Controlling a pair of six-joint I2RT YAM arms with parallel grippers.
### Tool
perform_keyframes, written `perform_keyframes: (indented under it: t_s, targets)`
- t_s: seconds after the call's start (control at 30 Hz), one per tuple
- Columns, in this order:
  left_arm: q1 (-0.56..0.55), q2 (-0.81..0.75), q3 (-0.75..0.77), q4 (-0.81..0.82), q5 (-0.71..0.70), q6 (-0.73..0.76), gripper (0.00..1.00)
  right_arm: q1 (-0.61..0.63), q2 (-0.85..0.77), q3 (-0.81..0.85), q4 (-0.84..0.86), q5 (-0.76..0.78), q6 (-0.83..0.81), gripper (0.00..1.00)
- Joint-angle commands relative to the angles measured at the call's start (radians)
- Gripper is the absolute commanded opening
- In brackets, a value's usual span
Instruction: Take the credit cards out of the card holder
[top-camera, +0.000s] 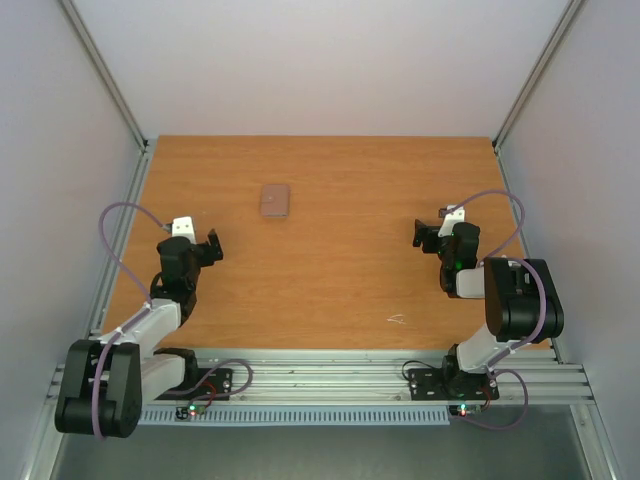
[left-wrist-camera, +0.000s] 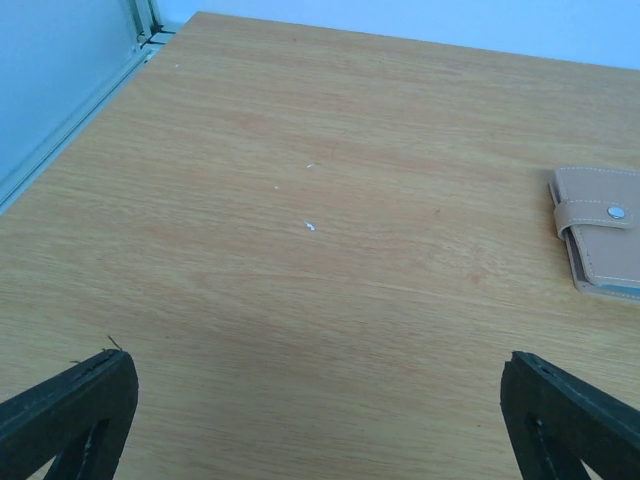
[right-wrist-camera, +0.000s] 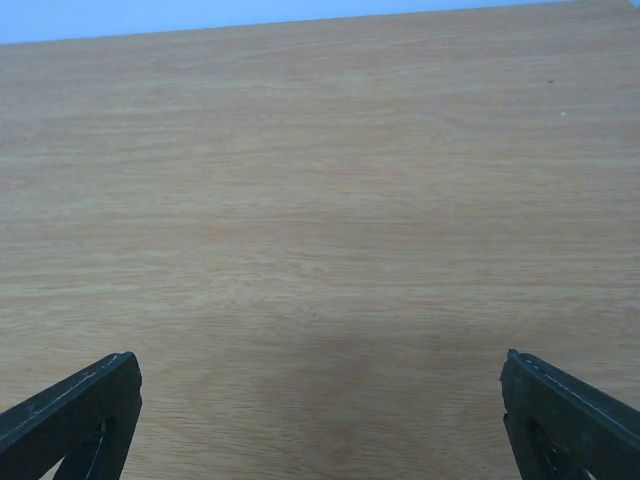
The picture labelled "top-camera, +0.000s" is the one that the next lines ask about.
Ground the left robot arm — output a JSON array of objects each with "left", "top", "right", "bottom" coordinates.
[{"left": 54, "top": 230, "right": 224, "bottom": 438}]

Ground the grey slotted cable duct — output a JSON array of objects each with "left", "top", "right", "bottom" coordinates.
[{"left": 139, "top": 404, "right": 450, "bottom": 427}]

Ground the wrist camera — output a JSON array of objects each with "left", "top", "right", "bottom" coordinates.
[
  {"left": 438, "top": 205, "right": 465, "bottom": 238},
  {"left": 170, "top": 216, "right": 196, "bottom": 243}
]

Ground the right aluminium corner post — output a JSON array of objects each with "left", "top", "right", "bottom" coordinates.
[{"left": 492, "top": 0, "right": 589, "bottom": 151}]

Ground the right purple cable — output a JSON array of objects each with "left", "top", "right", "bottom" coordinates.
[{"left": 452, "top": 189, "right": 549, "bottom": 431}]

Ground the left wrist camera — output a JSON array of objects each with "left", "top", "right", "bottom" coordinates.
[{"left": 170, "top": 216, "right": 196, "bottom": 243}]

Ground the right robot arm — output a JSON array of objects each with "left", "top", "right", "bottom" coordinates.
[{"left": 403, "top": 220, "right": 564, "bottom": 403}]

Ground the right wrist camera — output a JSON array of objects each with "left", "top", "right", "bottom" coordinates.
[{"left": 438, "top": 205, "right": 465, "bottom": 238}]

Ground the purple cable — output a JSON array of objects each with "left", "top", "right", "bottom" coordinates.
[
  {"left": 98, "top": 202, "right": 174, "bottom": 441},
  {"left": 452, "top": 189, "right": 549, "bottom": 431}
]

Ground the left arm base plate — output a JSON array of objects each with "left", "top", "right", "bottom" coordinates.
[{"left": 168, "top": 368, "right": 233, "bottom": 401}]

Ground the pink leather card holder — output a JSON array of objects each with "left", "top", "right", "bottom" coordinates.
[{"left": 260, "top": 184, "right": 291, "bottom": 218}]

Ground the left aluminium corner post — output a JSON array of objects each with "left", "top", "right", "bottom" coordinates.
[{"left": 57, "top": 0, "right": 151, "bottom": 151}]

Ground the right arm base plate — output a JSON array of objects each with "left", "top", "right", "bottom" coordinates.
[{"left": 405, "top": 368, "right": 500, "bottom": 402}]

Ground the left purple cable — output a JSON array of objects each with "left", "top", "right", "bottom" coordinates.
[{"left": 98, "top": 202, "right": 174, "bottom": 441}]

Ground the aluminium corner post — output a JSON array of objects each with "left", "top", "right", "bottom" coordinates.
[
  {"left": 57, "top": 0, "right": 151, "bottom": 151},
  {"left": 492, "top": 0, "right": 589, "bottom": 151}
]

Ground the aluminium rail frame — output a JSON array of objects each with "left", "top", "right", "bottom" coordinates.
[{"left": 47, "top": 137, "right": 596, "bottom": 406}]

